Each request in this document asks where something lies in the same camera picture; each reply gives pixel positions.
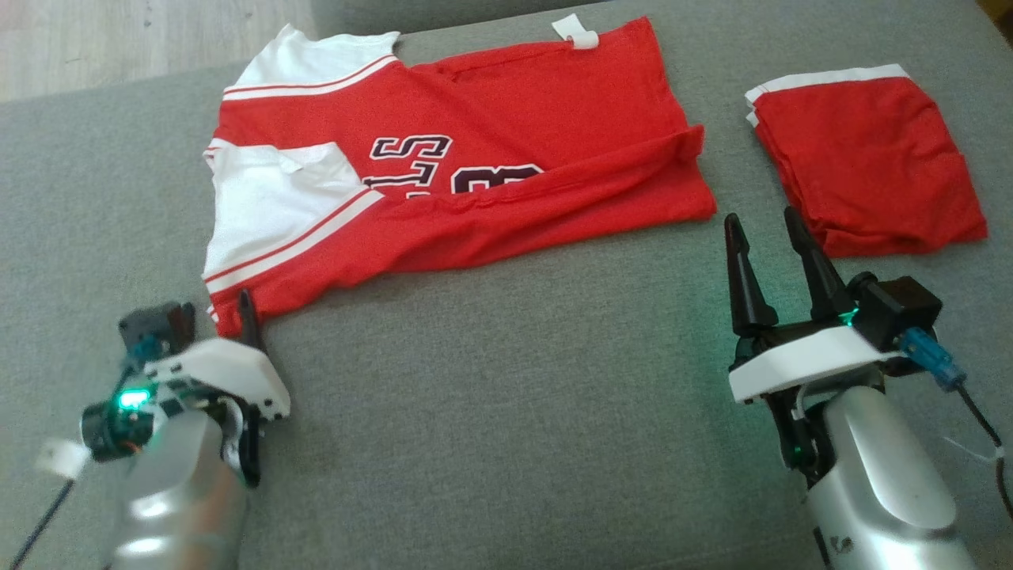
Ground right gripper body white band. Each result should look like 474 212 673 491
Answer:
727 313 904 405

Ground grey sofa cushion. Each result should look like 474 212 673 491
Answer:
312 0 612 37

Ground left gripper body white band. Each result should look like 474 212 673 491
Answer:
146 338 292 421

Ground grey sofa seat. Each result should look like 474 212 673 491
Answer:
0 0 1013 570

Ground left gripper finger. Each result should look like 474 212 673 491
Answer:
237 288 267 354

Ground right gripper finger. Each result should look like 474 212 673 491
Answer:
723 213 780 338
783 207 857 324

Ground white cable tie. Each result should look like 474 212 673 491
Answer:
943 434 1007 466

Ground red shorts with white waistband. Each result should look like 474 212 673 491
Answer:
743 63 989 259

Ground red jersey with white sleeves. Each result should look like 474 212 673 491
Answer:
201 13 718 338

